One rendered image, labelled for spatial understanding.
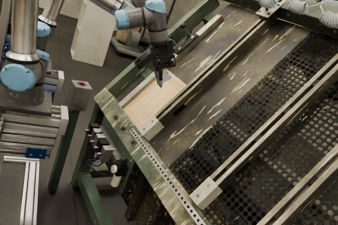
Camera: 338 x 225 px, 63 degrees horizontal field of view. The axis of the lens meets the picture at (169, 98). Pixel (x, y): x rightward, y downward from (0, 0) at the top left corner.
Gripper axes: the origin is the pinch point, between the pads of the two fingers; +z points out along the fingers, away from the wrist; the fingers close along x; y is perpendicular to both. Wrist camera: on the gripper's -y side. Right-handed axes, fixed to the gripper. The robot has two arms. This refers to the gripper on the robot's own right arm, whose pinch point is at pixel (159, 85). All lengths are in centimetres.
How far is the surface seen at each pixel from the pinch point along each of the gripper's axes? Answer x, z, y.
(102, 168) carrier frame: 85, 110, -34
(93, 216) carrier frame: 37, 107, -47
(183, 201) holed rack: -24, 48, -1
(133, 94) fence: 62, 35, -2
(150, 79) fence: 63, 27, 12
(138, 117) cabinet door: 43, 41, -4
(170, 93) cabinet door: 42, 30, 19
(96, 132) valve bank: 46, 46, -31
